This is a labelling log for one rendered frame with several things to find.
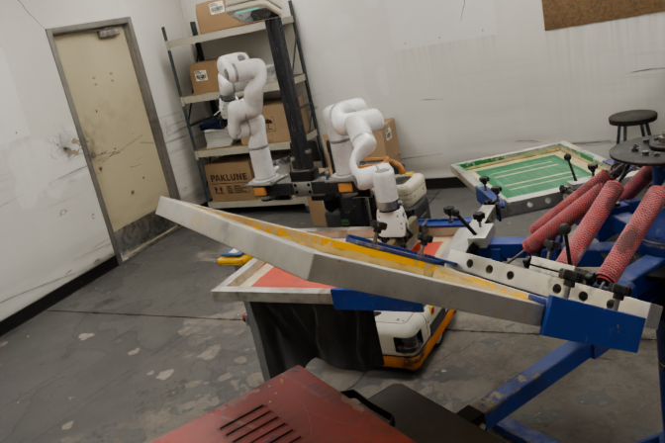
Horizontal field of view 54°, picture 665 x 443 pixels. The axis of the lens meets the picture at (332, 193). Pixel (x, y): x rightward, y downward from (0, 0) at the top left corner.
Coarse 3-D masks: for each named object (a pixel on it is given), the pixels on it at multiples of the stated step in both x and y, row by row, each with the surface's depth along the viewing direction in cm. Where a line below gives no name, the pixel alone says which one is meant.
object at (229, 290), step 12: (300, 228) 276; (312, 228) 273; (324, 228) 270; (336, 228) 267; (348, 228) 264; (360, 228) 261; (372, 228) 258; (432, 228) 246; (444, 228) 244; (456, 228) 242; (456, 240) 229; (444, 252) 221; (252, 264) 247; (264, 264) 254; (240, 276) 240; (216, 288) 231; (228, 288) 229; (240, 288) 227; (252, 288) 225; (264, 288) 223; (276, 288) 221; (288, 288) 219; (300, 288) 217; (312, 288) 215; (216, 300) 230; (228, 300) 228; (240, 300) 225; (252, 300) 223; (264, 300) 221; (276, 300) 218; (288, 300) 216; (300, 300) 214; (312, 300) 212; (324, 300) 210
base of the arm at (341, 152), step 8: (336, 144) 280; (344, 144) 280; (336, 152) 281; (344, 152) 281; (336, 160) 283; (344, 160) 282; (336, 168) 285; (344, 168) 283; (336, 176) 285; (344, 176) 282
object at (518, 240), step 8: (496, 240) 209; (504, 240) 208; (512, 240) 206; (520, 240) 205; (480, 248) 209; (488, 248) 208; (504, 248) 206; (512, 248) 205; (520, 248) 204; (480, 256) 210; (488, 256) 209; (504, 256) 207; (512, 256) 206; (520, 256) 204
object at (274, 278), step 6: (270, 270) 247; (276, 270) 246; (282, 270) 245; (264, 276) 243; (270, 276) 241; (276, 276) 240; (282, 276) 239; (288, 276) 238; (258, 282) 238; (264, 282) 237; (270, 282) 236; (276, 282) 235; (282, 282) 234; (324, 288) 222; (330, 288) 221
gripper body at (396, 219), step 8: (400, 208) 220; (384, 216) 221; (392, 216) 220; (400, 216) 219; (392, 224) 221; (400, 224) 220; (408, 224) 223; (384, 232) 223; (392, 232) 222; (400, 232) 221
